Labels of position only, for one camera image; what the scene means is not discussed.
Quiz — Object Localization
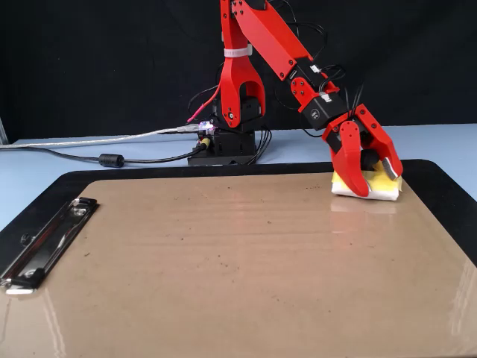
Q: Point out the black power cable with ferrite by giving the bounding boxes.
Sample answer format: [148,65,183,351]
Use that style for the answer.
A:
[22,142,209,169]

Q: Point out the thin black servo wires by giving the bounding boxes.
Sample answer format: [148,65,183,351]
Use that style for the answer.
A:
[187,0,369,166]

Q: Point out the black backdrop cloth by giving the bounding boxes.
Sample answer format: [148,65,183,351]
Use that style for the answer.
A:
[0,0,477,145]

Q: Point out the small lit controller board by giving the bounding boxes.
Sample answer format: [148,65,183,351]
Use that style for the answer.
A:
[197,119,219,136]

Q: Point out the pink red wire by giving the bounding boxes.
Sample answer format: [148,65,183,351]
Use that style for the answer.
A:
[186,84,222,125]

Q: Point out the silver metal clipboard clip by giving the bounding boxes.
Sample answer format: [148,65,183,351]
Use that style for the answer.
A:
[0,197,100,296]

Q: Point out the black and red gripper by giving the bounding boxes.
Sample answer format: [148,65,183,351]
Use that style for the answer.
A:
[299,90,405,198]

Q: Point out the silver braided USB cable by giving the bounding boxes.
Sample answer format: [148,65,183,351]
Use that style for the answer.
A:
[0,123,201,151]

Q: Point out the yellow white sponge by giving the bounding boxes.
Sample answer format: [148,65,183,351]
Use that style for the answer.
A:
[330,148,405,203]

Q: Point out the brown glossy clipboard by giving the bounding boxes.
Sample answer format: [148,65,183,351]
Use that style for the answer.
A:
[0,170,477,358]

